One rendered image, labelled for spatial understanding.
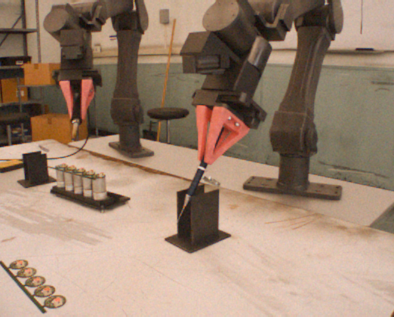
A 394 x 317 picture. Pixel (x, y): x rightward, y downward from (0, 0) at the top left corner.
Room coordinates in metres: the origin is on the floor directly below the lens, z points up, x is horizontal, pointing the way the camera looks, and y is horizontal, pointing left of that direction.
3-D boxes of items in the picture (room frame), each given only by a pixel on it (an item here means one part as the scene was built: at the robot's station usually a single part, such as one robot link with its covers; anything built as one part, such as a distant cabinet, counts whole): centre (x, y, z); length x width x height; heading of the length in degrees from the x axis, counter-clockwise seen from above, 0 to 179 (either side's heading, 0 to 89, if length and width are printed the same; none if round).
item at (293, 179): (0.76, -0.19, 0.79); 0.20 x 0.07 x 0.08; 67
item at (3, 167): (0.92, 0.50, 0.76); 0.07 x 0.05 x 0.02; 148
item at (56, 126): (4.10, 1.55, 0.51); 0.75 x 0.48 x 1.03; 76
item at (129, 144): (1.13, 0.21, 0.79); 0.20 x 0.07 x 0.08; 33
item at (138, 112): (1.12, 0.21, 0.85); 0.09 x 0.06 x 0.06; 76
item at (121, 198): (0.70, 0.22, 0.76); 0.16 x 0.07 x 0.01; 55
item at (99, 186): (0.66, 0.18, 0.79); 0.02 x 0.02 x 0.05
